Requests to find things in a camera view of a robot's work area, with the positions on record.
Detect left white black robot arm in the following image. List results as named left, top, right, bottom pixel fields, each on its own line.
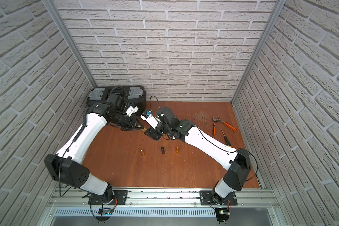
left=44, top=94, right=145, bottom=204

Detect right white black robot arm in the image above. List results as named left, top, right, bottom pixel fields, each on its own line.
left=141, top=107, right=251, bottom=205

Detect black grey toolbox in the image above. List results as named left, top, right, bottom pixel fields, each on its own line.
left=86, top=85, right=147, bottom=116

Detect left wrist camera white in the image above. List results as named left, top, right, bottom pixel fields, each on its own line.
left=125, top=104, right=139, bottom=117

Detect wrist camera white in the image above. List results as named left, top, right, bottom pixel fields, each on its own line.
left=125, top=104, right=139, bottom=117
left=141, top=109, right=161, bottom=129

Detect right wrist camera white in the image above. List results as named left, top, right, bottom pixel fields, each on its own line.
left=141, top=109, right=161, bottom=129

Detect orange handled pliers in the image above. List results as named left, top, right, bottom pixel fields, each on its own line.
left=212, top=117, right=237, bottom=132

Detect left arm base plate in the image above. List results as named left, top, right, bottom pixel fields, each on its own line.
left=88, top=189, right=129, bottom=205

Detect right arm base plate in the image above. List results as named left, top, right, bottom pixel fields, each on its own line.
left=199, top=190, right=238, bottom=206

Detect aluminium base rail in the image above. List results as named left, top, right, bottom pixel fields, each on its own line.
left=48, top=187, right=280, bottom=208

